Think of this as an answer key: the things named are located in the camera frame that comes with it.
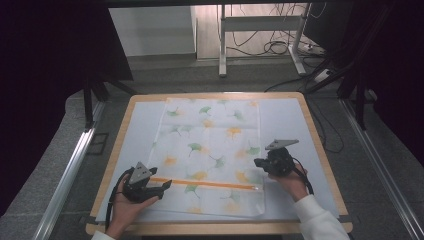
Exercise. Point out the white metal stand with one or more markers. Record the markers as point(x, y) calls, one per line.
point(222, 40)

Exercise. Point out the aluminium rail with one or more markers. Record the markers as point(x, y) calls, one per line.
point(66, 176)
point(383, 173)

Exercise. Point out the person's left hand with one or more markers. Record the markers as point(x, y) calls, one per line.
point(126, 211)

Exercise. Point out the white power strip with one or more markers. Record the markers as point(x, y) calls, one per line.
point(322, 75)
point(311, 48)

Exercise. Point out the white table mat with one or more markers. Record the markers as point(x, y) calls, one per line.
point(283, 116)

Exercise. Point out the dark curtain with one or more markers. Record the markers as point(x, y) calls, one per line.
point(40, 83)
point(400, 73)

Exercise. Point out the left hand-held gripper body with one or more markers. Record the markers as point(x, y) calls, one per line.
point(138, 186)

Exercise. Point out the white panel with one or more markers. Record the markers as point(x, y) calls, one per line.
point(150, 30)

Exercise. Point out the leaf print pillowcase orange zipper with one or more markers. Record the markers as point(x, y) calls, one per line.
point(210, 140)

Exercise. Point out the black metal stand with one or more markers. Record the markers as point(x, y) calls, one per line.
point(88, 100)
point(360, 100)

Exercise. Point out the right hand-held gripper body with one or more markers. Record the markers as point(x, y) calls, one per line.
point(280, 160)

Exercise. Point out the person's right hand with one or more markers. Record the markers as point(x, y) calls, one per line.
point(293, 183)

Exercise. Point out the wooden table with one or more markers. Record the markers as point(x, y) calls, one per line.
point(216, 229)

